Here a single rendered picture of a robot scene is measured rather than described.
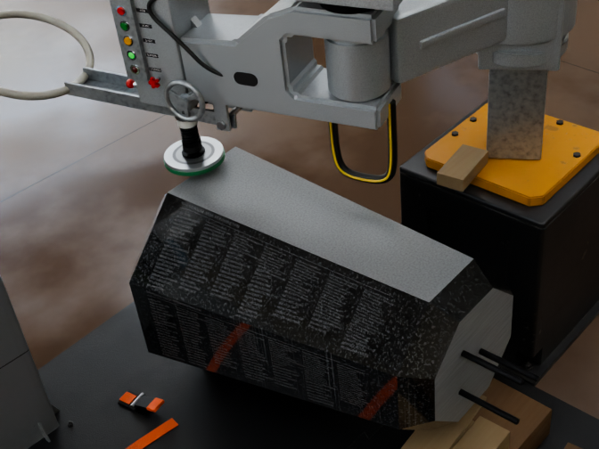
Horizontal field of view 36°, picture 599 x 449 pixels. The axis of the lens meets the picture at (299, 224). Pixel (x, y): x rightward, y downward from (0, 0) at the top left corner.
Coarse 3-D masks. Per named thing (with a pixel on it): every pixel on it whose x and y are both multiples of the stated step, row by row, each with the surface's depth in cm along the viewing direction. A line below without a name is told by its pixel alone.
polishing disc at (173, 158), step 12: (180, 144) 331; (204, 144) 330; (216, 144) 329; (168, 156) 326; (180, 156) 325; (204, 156) 324; (216, 156) 323; (180, 168) 319; (192, 168) 318; (204, 168) 319
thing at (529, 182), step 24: (480, 120) 347; (552, 120) 342; (456, 144) 336; (480, 144) 334; (552, 144) 330; (576, 144) 328; (432, 168) 331; (504, 168) 321; (528, 168) 320; (552, 168) 318; (576, 168) 319; (504, 192) 313; (528, 192) 309; (552, 192) 311
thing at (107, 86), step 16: (96, 80) 333; (112, 80) 330; (80, 96) 326; (96, 96) 322; (112, 96) 319; (128, 96) 315; (160, 112) 313; (192, 112) 307; (208, 112) 303; (224, 128) 300
